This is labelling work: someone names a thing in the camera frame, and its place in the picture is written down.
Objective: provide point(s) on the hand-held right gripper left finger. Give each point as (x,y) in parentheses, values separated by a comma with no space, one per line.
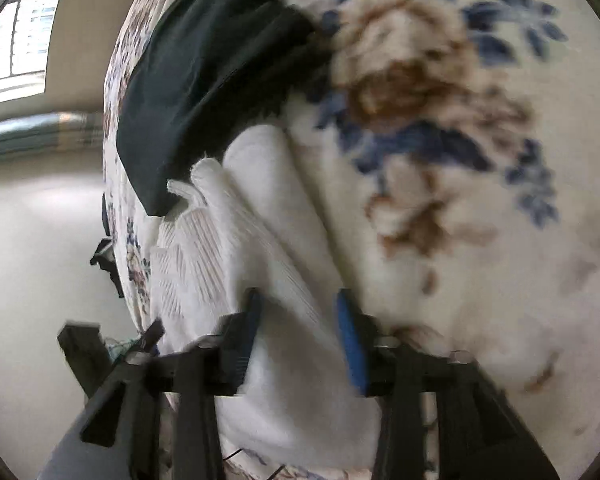
(252,322)

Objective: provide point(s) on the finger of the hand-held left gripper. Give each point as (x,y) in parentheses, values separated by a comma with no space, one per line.
(152,337)
(82,352)

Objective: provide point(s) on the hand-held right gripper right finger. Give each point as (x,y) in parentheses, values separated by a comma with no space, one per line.
(350,345)

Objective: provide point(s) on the white knit sweater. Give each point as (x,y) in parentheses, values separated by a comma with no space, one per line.
(280,240)

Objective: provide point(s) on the floral bedsheet bed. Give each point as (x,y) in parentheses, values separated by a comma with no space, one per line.
(480,285)

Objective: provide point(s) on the black folded cloth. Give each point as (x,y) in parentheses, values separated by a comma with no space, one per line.
(195,85)

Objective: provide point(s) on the barred window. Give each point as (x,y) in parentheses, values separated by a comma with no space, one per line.
(30,25)

